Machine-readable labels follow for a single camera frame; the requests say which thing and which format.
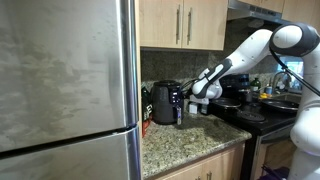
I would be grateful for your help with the light wood corner cabinet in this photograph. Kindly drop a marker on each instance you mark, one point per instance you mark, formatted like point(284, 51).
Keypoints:
point(300, 10)

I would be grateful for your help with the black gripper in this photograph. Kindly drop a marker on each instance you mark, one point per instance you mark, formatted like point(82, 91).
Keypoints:
point(187, 97)

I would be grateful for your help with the light wood base cabinet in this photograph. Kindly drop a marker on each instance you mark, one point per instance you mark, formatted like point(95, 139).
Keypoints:
point(213, 166)

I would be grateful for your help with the stainless freezer drawer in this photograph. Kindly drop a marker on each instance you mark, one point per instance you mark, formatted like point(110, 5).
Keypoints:
point(66, 163)

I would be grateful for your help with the dark glass bottle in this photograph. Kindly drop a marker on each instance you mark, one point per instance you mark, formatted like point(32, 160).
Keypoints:
point(204, 109)

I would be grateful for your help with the white plastic wrapper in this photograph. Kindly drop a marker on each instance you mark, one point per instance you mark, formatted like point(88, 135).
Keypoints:
point(193, 109)

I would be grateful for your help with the black stove burner coil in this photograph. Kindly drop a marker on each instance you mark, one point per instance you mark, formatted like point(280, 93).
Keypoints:
point(251, 116)

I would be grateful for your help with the stainless range hood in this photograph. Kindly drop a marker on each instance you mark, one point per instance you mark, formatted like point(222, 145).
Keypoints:
point(250, 11)

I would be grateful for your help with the green glass bottle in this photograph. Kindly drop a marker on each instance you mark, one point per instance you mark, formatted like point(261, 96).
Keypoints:
point(255, 85)

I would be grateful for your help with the small dark cooking pot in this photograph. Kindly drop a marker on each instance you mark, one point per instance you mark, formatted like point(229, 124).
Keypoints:
point(226, 102)

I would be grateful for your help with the wide dark frying pan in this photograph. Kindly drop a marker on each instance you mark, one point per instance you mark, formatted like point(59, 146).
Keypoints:
point(279, 105)

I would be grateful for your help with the stainless refrigerator door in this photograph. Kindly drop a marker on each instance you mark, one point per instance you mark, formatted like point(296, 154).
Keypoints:
point(66, 66)

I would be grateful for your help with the purple fabric item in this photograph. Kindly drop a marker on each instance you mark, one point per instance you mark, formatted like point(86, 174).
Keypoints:
point(275, 173)

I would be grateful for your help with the black air fryer body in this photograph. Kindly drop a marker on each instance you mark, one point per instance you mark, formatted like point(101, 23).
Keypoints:
point(163, 95)

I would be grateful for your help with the light wood cabinet door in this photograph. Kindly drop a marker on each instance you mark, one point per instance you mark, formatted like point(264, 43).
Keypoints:
point(158, 23)
point(208, 23)

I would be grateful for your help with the black electric stove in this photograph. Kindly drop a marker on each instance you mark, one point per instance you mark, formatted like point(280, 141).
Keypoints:
point(266, 123)

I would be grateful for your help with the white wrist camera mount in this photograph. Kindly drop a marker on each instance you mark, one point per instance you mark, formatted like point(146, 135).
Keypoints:
point(199, 99)

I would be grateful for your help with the chrome sink faucet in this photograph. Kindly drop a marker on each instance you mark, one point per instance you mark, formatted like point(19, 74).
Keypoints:
point(280, 78)

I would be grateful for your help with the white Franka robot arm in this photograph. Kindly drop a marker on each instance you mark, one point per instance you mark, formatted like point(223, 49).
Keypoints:
point(246, 53)

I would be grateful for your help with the red black protein powder bag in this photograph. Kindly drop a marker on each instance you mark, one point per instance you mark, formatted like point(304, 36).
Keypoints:
point(146, 110)

